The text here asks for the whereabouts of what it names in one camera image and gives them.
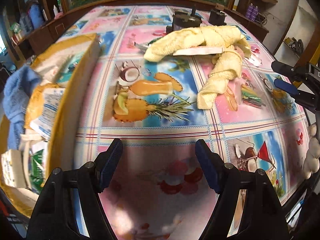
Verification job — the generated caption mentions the yellow cardboard box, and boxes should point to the yellow cardboard box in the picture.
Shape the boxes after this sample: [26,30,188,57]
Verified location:
[0,33,102,218]

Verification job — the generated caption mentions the grey thermos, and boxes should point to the grey thermos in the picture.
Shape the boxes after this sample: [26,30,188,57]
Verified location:
[21,12,32,30]

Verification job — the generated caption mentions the small silver packet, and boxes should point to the small silver packet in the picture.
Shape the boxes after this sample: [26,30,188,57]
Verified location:
[134,39,163,53]

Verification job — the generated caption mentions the white green granule packet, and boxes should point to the white green granule packet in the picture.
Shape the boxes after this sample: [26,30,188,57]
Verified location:
[29,152,49,189]

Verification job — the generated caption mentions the white knife-like strip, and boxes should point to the white knife-like strip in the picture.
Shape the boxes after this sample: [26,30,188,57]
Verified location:
[173,46,223,56]

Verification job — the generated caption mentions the yellow towel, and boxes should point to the yellow towel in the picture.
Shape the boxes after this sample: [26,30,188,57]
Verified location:
[144,26,251,110]

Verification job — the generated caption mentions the fruit printed tablecloth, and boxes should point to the fruit printed tablecloth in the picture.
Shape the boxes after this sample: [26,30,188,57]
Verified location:
[32,5,312,240]

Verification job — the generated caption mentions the light teal packet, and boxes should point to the light teal packet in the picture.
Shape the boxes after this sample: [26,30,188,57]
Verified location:
[54,55,85,85]

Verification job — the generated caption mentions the blue thermos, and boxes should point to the blue thermos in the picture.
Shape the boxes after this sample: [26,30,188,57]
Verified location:
[30,4,42,29]

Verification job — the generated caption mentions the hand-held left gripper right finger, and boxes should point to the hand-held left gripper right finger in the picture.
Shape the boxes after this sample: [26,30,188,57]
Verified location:
[195,139,288,240]

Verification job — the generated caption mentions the clear bag of coloured sticks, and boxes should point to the clear bag of coloured sticks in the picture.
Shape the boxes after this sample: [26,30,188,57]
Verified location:
[225,81,267,109]

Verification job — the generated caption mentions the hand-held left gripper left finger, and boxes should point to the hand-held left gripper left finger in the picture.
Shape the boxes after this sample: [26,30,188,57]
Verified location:
[26,138,123,240]

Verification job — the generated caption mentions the black yellow power tool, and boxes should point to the black yellow power tool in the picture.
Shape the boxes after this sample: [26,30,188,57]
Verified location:
[285,37,305,53]

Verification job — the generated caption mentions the kraft paper pouch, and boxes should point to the kraft paper pouch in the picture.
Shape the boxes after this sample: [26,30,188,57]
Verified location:
[1,149,32,188]

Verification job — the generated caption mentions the plastic snack packets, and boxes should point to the plastic snack packets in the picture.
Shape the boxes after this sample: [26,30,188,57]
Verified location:
[25,84,67,142]

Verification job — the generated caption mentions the cream knotted cushion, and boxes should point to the cream knotted cushion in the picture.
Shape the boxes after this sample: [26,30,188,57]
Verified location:
[303,124,320,178]

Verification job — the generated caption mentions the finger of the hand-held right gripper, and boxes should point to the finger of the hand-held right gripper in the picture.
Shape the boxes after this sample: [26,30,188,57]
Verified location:
[271,60,310,80]
[274,78,320,110]

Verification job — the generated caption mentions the blue towel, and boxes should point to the blue towel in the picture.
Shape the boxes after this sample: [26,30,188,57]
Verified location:
[4,66,43,152]

